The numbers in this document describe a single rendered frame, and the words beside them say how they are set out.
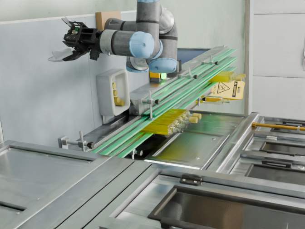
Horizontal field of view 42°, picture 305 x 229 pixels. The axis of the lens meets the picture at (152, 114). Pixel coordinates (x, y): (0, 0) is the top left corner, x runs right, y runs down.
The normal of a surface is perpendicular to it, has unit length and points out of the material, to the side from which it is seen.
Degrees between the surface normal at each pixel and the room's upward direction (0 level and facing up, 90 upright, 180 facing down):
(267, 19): 90
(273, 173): 90
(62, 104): 0
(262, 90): 90
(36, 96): 0
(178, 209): 90
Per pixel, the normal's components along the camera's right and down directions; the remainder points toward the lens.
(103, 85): -0.44, 0.31
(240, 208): -0.07, -0.95
